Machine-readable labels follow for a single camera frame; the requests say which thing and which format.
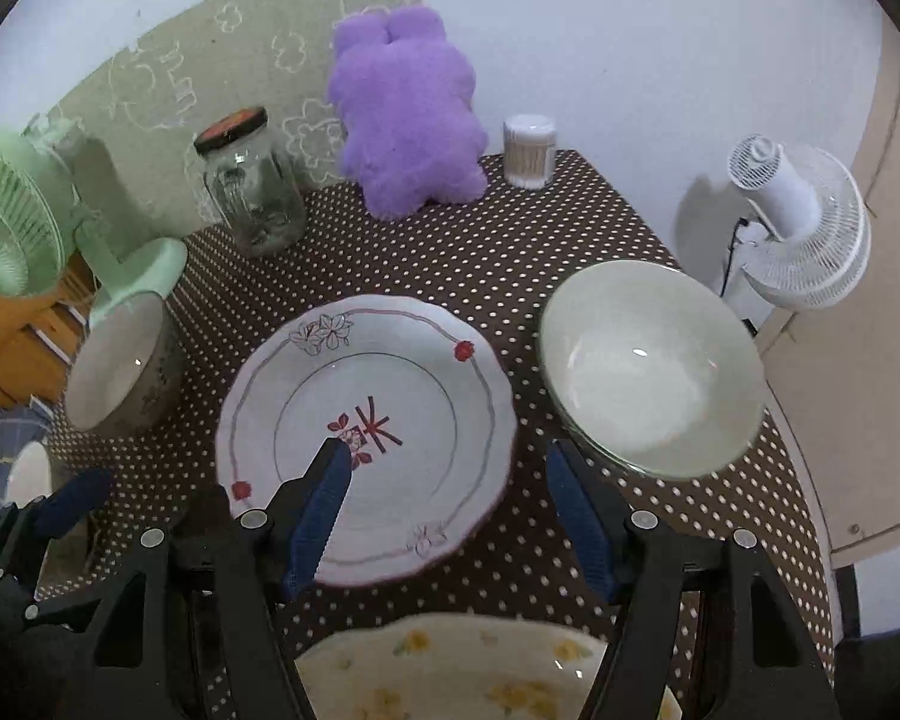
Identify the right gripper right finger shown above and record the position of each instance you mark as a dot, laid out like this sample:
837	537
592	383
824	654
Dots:
595	517

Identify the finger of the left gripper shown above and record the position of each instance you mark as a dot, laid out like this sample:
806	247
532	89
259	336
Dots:
71	503

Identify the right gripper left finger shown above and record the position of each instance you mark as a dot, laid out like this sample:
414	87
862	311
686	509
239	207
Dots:
289	536

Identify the small speckled ceramic bowl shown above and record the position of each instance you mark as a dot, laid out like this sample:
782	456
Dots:
129	373

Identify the large pale green bowl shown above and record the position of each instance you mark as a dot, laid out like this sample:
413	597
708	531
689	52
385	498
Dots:
651	370

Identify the white red-patterned plate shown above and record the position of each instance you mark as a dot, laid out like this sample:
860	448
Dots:
424	406

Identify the yellow floral plate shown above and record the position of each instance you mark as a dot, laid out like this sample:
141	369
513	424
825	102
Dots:
452	666

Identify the wooden bed headboard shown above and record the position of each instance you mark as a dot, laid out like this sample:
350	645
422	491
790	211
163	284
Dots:
39	337

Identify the green desk fan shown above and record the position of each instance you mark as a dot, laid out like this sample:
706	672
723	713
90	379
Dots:
44	222

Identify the brown polka dot tablecloth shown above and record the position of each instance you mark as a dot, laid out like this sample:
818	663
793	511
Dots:
728	608

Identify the glass jar red lid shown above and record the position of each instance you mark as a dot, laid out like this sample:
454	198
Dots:
251	180

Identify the white standing fan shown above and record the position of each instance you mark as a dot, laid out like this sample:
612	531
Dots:
805	241

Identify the cotton swab container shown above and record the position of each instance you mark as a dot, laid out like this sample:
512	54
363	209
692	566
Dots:
530	142

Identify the purple plush toy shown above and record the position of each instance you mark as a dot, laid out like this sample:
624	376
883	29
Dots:
404	95

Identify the green patterned wall sheet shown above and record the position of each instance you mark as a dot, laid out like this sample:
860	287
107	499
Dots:
142	108

